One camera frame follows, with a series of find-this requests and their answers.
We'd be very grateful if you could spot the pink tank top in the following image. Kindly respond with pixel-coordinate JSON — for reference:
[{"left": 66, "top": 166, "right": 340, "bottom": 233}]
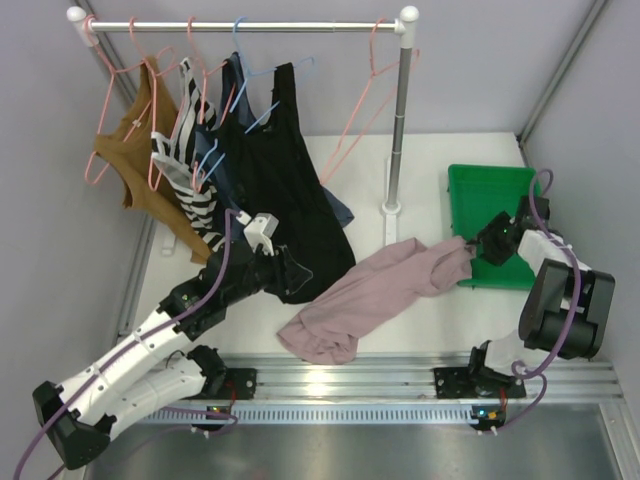
[{"left": 276, "top": 236, "right": 476, "bottom": 365}]

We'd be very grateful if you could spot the pink wire hanger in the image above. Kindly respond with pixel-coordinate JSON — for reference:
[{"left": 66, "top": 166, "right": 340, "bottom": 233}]
[{"left": 318, "top": 17, "right": 422, "bottom": 185}]

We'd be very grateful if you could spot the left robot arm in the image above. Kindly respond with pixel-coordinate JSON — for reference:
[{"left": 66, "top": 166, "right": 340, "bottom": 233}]
[{"left": 32, "top": 242, "right": 313, "bottom": 470}]

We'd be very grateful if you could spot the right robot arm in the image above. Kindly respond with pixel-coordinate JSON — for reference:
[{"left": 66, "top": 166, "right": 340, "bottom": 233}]
[{"left": 466, "top": 195, "right": 615, "bottom": 397}]

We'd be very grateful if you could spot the black tank top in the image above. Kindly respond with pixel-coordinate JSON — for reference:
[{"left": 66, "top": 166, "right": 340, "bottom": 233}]
[{"left": 219, "top": 63, "right": 355, "bottom": 304}]

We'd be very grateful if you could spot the black white striped top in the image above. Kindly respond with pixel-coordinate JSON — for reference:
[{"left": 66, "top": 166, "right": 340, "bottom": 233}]
[{"left": 151, "top": 57, "right": 224, "bottom": 251}]

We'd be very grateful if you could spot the navy blue tank top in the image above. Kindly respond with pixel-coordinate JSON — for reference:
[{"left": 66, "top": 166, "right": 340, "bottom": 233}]
[{"left": 192, "top": 52, "right": 355, "bottom": 241}]

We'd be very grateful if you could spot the brown tank top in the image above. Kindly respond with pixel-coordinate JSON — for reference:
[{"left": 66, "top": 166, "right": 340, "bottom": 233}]
[{"left": 94, "top": 56, "right": 209, "bottom": 264}]

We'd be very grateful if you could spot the pink hanger far left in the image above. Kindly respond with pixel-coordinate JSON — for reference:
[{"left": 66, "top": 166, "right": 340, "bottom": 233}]
[{"left": 82, "top": 14, "right": 141, "bottom": 186}]

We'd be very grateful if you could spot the green plastic tray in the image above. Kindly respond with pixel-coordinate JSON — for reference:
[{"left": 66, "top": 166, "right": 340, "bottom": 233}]
[{"left": 448, "top": 164, "right": 535, "bottom": 291}]

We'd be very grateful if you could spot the white metal clothes rack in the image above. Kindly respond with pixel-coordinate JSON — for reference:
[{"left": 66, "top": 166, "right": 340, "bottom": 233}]
[{"left": 66, "top": 1, "right": 420, "bottom": 245}]

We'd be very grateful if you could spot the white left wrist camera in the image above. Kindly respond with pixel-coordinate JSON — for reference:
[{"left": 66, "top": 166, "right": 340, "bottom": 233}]
[{"left": 237, "top": 211, "right": 279, "bottom": 256}]

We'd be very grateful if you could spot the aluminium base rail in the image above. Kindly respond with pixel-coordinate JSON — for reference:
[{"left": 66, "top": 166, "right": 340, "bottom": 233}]
[{"left": 223, "top": 352, "right": 623, "bottom": 403}]

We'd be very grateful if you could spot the perforated cable duct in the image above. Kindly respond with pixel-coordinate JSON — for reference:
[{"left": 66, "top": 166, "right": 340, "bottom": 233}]
[{"left": 134, "top": 403, "right": 506, "bottom": 425}]

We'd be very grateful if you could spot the blue wire hanger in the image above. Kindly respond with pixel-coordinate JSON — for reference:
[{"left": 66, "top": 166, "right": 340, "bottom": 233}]
[{"left": 192, "top": 15, "right": 318, "bottom": 181}]

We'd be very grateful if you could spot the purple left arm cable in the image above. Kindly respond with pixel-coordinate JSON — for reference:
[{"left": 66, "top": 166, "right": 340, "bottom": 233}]
[{"left": 13, "top": 208, "right": 246, "bottom": 480}]

